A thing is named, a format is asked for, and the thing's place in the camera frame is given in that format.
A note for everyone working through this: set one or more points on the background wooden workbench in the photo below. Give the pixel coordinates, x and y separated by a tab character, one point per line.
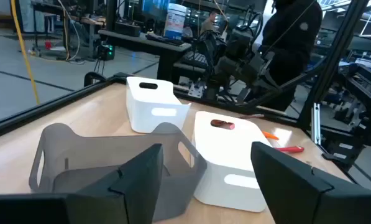
89	21

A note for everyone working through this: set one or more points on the red silicone spoon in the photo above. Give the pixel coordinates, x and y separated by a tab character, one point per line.
291	149

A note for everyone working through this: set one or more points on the grey translucent plastic bin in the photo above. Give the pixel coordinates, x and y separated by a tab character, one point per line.
89	155

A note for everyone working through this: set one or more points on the orange spoon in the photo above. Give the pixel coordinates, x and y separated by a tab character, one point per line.
269	135

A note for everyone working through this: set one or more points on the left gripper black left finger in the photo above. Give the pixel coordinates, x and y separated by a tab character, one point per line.
132	193

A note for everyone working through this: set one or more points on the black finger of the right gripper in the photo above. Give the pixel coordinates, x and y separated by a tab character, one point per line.
270	80
243	94

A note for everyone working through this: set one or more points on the small red floor object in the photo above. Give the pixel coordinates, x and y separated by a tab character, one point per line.
48	45

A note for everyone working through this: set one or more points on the person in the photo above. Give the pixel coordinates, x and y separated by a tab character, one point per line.
291	37
207	23

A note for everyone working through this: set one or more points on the brown wooden spoon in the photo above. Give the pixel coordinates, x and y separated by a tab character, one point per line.
250	116

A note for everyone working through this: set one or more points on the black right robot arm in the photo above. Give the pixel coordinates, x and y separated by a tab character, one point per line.
211	53

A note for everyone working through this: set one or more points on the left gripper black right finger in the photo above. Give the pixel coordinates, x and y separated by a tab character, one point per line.
284	186

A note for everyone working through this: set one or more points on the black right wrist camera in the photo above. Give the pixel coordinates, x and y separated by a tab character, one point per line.
242	39

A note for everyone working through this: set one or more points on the computer monitor on stand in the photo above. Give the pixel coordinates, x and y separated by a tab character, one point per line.
154	5

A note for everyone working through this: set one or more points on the grey computer desk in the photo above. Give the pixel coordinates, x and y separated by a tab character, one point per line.
120	39

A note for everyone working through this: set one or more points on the white blue wipes tub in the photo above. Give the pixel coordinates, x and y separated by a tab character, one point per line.
175	21

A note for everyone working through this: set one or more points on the black box green light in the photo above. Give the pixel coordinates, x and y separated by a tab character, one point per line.
104	52

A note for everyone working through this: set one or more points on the silver metal strut plate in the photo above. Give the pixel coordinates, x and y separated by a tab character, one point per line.
315	124

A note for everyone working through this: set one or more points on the black backlit keyboard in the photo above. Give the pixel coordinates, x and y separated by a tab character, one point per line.
196	59

